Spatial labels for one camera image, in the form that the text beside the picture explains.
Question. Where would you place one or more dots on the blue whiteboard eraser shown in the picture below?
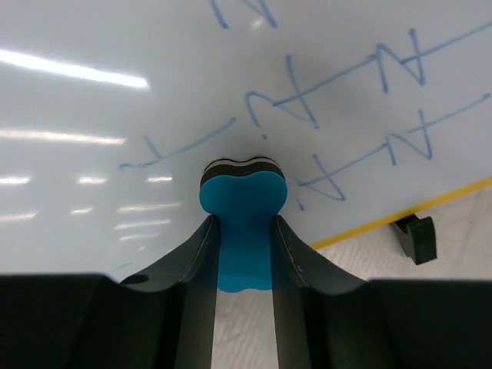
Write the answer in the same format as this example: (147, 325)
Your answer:
(244, 196)

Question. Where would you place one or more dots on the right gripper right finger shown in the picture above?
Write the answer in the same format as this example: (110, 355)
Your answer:
(302, 280)

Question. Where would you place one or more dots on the yellow-framed whiteboard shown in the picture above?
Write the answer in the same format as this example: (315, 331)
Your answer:
(111, 110)

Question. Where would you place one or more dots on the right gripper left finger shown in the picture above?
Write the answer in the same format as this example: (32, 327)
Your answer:
(187, 278)

